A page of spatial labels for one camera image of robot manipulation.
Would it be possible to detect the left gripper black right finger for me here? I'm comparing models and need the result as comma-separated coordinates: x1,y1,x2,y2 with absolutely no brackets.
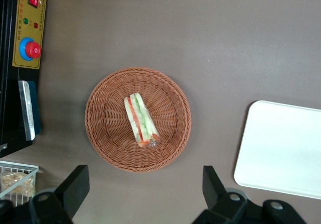
192,165,248,224

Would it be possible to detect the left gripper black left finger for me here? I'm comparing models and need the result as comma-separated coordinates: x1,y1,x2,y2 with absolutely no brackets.
29,165,90,224

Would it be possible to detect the plastic-wrapped triangle sandwich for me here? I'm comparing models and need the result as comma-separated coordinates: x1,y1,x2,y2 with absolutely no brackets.
123,92,162,148

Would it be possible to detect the round brown wicker basket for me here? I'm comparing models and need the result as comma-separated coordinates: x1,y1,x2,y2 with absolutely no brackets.
84,66,192,172

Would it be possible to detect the cream plastic serving tray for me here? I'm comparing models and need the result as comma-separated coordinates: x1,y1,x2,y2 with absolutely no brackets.
233,100,321,200

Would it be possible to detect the clear bag of crackers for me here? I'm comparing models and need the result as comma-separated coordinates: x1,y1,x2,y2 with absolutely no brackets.
0,171,36,198

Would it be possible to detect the black machine with yellow panel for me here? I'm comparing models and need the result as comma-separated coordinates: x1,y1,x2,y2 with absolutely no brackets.
0,0,49,158

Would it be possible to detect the red emergency stop button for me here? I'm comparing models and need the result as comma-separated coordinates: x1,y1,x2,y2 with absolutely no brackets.
19,37,42,61

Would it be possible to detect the white wire rack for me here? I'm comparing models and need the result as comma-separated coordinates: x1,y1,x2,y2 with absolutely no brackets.
0,160,40,207

